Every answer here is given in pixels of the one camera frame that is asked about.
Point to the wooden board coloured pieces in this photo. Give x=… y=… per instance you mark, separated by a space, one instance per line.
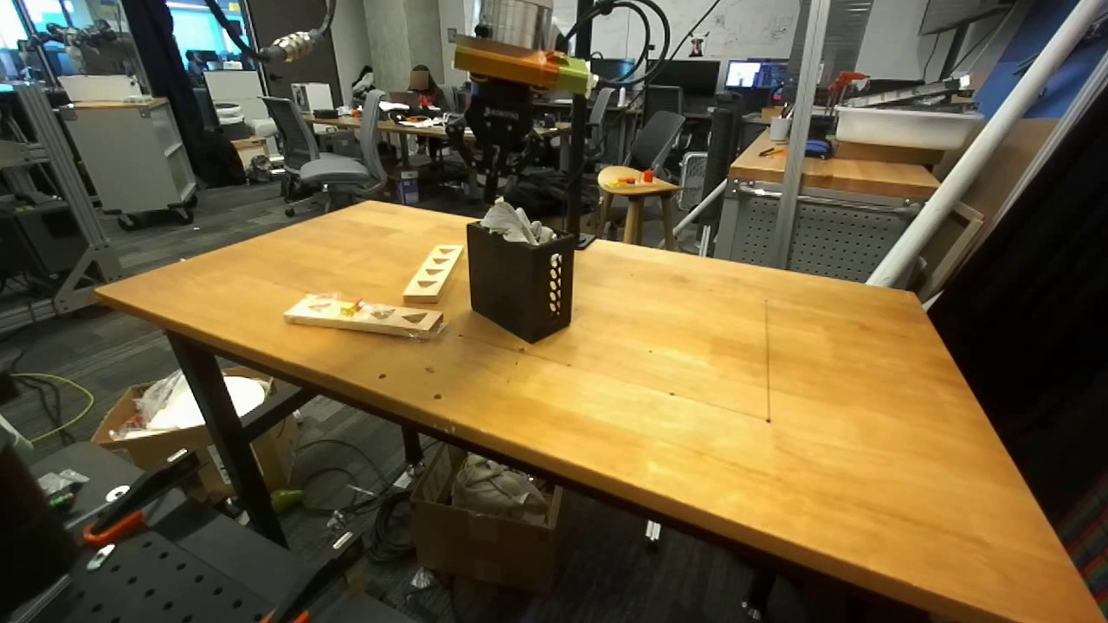
x=364 y=315

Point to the orange objects on stool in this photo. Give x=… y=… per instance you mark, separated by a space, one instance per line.
x=650 y=179

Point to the wooden top workbench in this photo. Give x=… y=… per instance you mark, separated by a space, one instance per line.
x=834 y=175

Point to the open cardboard box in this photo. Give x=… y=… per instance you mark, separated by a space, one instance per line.
x=488 y=541

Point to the seated person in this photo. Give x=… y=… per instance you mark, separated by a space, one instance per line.
x=424 y=89

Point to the white cabinet cart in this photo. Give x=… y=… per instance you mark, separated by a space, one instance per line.
x=133 y=156

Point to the black perforated box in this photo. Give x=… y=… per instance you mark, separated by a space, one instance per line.
x=515 y=287

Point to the white slanted pole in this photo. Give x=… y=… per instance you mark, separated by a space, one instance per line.
x=984 y=139

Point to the white cloth towel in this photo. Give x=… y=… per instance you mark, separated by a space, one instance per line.
x=508 y=222

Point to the black perforated cart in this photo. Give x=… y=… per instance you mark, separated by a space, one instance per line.
x=194 y=572

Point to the grey aluminium pole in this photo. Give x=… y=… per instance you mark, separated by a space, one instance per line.
x=801 y=126

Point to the cardboard box with bag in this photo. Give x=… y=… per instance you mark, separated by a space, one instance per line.
x=151 y=446

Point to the lit computer monitor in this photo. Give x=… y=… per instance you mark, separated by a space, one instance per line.
x=753 y=78

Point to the grey office chair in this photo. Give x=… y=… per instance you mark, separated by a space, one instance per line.
x=325 y=167

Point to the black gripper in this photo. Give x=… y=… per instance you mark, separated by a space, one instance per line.
x=504 y=116

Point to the round wooden stool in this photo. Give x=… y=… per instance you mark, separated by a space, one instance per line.
x=630 y=181

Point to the black stand pole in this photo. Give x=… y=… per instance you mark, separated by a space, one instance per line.
x=579 y=159

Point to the white plastic bag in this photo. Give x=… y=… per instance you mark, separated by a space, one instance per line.
x=192 y=404

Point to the grey metal shelf frame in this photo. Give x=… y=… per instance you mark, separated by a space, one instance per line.
x=66 y=179

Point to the wooden board triangle cutouts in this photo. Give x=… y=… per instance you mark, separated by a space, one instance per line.
x=434 y=274

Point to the black metal table leg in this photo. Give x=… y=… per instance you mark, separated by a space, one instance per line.
x=226 y=435

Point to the white plastic bin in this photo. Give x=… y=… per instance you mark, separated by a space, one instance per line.
x=905 y=126

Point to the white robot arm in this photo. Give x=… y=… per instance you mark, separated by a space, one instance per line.
x=518 y=17

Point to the dark office chair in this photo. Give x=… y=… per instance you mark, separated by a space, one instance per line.
x=660 y=139

